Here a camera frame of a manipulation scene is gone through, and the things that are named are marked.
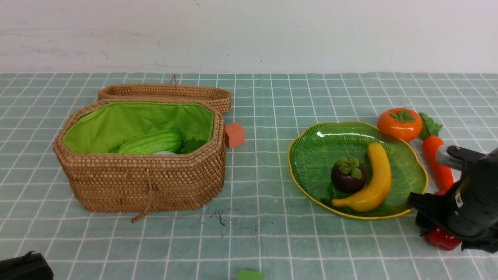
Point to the white radish with green leaves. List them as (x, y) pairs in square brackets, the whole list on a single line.
[(171, 151)]

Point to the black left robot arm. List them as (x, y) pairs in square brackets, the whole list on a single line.
[(31, 266)]

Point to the orange-red foam cube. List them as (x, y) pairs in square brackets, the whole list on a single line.
[(234, 135)]

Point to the orange persimmon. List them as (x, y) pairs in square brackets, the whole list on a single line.
[(402, 123)]

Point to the red bell pepper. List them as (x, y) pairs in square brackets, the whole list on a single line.
[(440, 238)]

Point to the dark purple mangosteen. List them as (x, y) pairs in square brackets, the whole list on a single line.
[(348, 175)]

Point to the woven wicker basket green lining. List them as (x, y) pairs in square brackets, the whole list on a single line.
[(103, 180)]

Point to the green cucumber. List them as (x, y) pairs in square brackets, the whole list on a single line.
[(165, 140)]

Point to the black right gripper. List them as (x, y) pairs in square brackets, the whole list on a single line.
[(468, 211)]

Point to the green foam cube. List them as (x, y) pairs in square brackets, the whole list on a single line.
[(250, 275)]

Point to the green leaf-shaped glass plate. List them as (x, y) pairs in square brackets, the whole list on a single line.
[(313, 154)]

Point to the woven wicker basket lid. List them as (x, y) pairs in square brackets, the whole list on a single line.
[(217, 98)]

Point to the orange carrot with green top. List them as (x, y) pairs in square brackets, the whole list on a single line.
[(431, 142)]

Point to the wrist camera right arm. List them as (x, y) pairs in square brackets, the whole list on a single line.
[(456, 157)]

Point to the green checkered tablecloth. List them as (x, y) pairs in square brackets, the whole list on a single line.
[(260, 221)]

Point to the yellow banana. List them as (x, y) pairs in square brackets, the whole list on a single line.
[(376, 192)]

